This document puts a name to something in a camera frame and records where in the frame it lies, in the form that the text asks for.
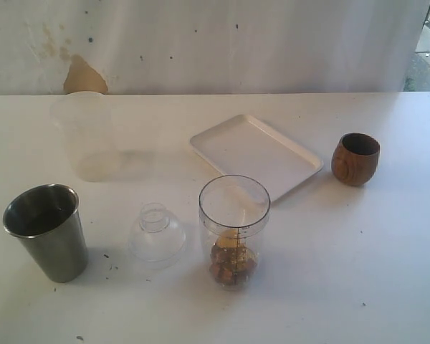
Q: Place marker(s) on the white rectangular tray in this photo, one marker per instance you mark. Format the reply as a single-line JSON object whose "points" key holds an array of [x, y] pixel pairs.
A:
{"points": [[244, 145]]}

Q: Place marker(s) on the stainless steel cup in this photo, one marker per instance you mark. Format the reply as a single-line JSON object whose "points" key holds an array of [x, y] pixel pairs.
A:
{"points": [[45, 219]]}

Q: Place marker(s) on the clear dome shaker lid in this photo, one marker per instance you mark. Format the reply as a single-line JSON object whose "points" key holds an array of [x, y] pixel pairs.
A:
{"points": [[157, 238]]}

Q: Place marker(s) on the tan wooden pieces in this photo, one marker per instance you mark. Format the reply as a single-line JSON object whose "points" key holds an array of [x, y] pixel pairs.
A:
{"points": [[233, 263]]}

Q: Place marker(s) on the clear plastic shaker body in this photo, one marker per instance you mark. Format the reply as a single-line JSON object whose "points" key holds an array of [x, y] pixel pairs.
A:
{"points": [[233, 213]]}

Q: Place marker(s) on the translucent plastic measuring cup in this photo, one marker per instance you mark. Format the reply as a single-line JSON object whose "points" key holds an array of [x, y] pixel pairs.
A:
{"points": [[84, 121]]}

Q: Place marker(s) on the brown wooden cup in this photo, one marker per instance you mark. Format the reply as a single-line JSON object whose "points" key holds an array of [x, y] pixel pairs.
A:
{"points": [[355, 159]]}

